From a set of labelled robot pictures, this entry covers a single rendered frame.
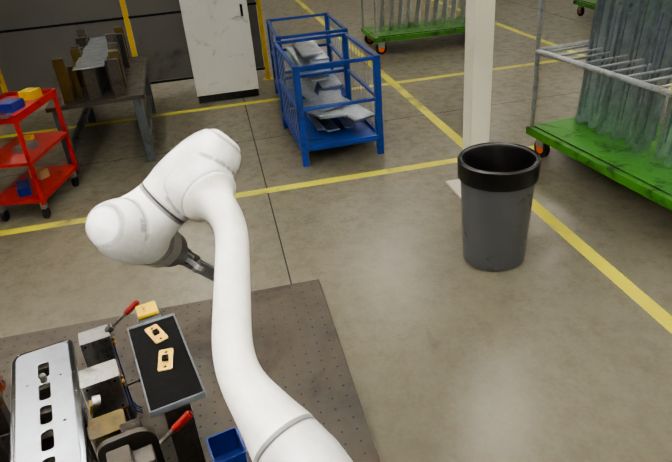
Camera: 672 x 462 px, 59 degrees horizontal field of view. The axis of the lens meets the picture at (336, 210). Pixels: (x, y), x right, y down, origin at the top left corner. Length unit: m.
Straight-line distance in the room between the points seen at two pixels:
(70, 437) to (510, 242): 2.83
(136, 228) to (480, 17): 3.77
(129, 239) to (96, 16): 7.73
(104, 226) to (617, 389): 2.73
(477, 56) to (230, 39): 4.00
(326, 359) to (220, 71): 6.00
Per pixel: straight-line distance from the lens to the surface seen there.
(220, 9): 7.76
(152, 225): 1.05
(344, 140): 5.63
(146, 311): 1.90
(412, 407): 3.06
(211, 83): 7.93
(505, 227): 3.81
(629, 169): 4.88
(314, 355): 2.30
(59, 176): 5.88
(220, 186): 1.01
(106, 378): 1.79
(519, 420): 3.05
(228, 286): 0.92
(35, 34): 8.88
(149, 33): 8.65
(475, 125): 4.75
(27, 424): 1.93
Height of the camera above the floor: 2.21
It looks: 28 degrees down
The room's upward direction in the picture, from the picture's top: 5 degrees counter-clockwise
